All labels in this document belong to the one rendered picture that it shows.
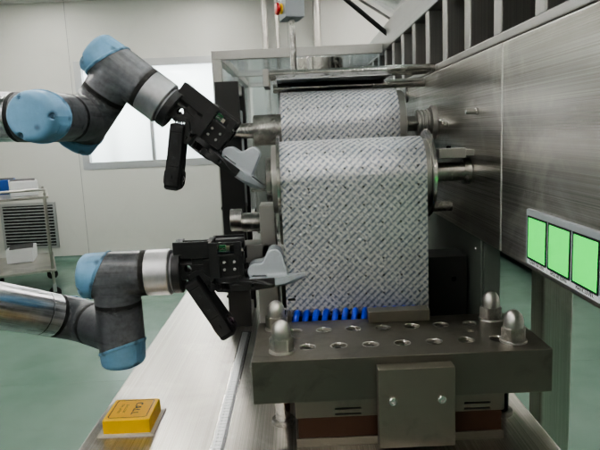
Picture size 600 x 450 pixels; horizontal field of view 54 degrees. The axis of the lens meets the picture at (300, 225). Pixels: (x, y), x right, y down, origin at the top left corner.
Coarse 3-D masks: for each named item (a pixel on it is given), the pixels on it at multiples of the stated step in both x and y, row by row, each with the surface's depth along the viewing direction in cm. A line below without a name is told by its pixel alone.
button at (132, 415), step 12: (120, 408) 89; (132, 408) 89; (144, 408) 89; (156, 408) 90; (108, 420) 86; (120, 420) 85; (132, 420) 85; (144, 420) 85; (108, 432) 86; (120, 432) 86; (132, 432) 86
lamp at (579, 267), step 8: (576, 240) 60; (584, 240) 59; (592, 240) 57; (576, 248) 61; (584, 248) 59; (592, 248) 57; (576, 256) 61; (584, 256) 59; (592, 256) 57; (576, 264) 61; (584, 264) 59; (592, 264) 57; (576, 272) 61; (584, 272) 59; (592, 272) 57; (576, 280) 61; (584, 280) 59; (592, 280) 58; (592, 288) 58
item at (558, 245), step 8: (552, 232) 66; (560, 232) 64; (568, 232) 62; (552, 240) 66; (560, 240) 64; (568, 240) 62; (552, 248) 66; (560, 248) 64; (568, 248) 62; (552, 256) 66; (560, 256) 64; (568, 256) 62; (552, 264) 67; (560, 264) 64; (568, 264) 63; (560, 272) 65
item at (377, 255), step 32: (288, 224) 94; (320, 224) 94; (352, 224) 94; (384, 224) 94; (416, 224) 94; (288, 256) 95; (320, 256) 95; (352, 256) 95; (384, 256) 95; (416, 256) 95; (288, 288) 96; (320, 288) 96; (352, 288) 96; (384, 288) 96; (416, 288) 96
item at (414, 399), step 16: (384, 368) 76; (400, 368) 76; (416, 368) 75; (432, 368) 75; (448, 368) 75; (384, 384) 76; (400, 384) 76; (416, 384) 76; (432, 384) 76; (448, 384) 76; (384, 400) 76; (400, 400) 76; (416, 400) 76; (432, 400) 76; (448, 400) 76; (384, 416) 76; (400, 416) 76; (416, 416) 76; (432, 416) 76; (448, 416) 76; (384, 432) 77; (400, 432) 77; (416, 432) 77; (432, 432) 77; (448, 432) 77
